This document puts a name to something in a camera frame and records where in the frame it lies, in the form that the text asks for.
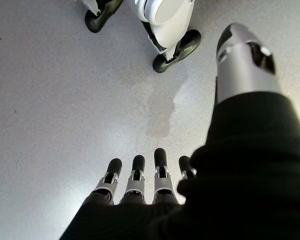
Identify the silver robot leg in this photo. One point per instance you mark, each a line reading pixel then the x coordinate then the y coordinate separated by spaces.
pixel 170 20
pixel 90 5

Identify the right black robot foot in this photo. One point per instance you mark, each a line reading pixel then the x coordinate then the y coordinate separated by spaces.
pixel 187 45

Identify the right silver robot leg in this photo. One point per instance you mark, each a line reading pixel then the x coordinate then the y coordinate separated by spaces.
pixel 170 20

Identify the left black robot foot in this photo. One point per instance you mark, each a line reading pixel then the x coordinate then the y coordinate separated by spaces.
pixel 100 21

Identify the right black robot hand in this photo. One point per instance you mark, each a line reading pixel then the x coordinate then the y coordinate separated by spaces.
pixel 240 175

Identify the left silver robot leg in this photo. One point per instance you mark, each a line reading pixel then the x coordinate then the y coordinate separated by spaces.
pixel 90 5

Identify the black robot foot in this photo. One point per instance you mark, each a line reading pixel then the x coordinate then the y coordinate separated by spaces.
pixel 100 21
pixel 187 45

